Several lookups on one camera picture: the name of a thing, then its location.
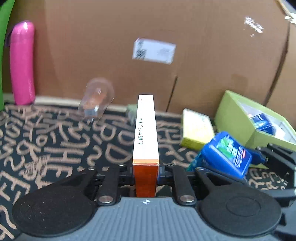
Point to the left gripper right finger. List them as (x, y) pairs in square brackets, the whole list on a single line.
[(176, 177)]

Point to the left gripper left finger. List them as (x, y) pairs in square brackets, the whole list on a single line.
[(114, 183)]

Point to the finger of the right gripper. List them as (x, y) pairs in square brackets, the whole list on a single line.
[(257, 157)]

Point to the blue medicine box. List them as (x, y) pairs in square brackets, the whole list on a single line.
[(262, 123)]

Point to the blue plastic gum container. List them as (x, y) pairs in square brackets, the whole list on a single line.
[(223, 153)]

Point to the white orange medicine box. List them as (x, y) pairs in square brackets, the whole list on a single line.
[(145, 160)]

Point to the yellow medicine box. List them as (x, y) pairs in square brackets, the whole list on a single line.
[(196, 130)]

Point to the olive green small cube box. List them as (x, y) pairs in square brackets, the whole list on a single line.
[(131, 113)]

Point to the light green cardboard box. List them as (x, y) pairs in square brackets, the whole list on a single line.
[(234, 115)]

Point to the clear plastic jar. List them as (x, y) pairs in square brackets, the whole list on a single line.
[(98, 95)]

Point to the large brown cardboard sheet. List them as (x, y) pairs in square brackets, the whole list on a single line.
[(185, 53)]

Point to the white shipping label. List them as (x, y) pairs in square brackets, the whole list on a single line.
[(153, 51)]

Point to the pink thermos bottle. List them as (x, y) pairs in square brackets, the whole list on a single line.
[(21, 42)]

